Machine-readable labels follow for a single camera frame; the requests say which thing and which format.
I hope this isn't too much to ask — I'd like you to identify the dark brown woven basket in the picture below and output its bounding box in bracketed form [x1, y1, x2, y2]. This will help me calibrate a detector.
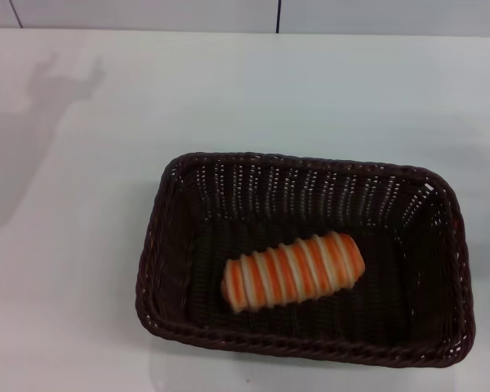
[135, 151, 477, 367]

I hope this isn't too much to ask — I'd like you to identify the orange striped bread roll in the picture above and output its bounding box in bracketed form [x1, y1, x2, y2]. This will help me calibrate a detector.
[220, 230, 367, 314]

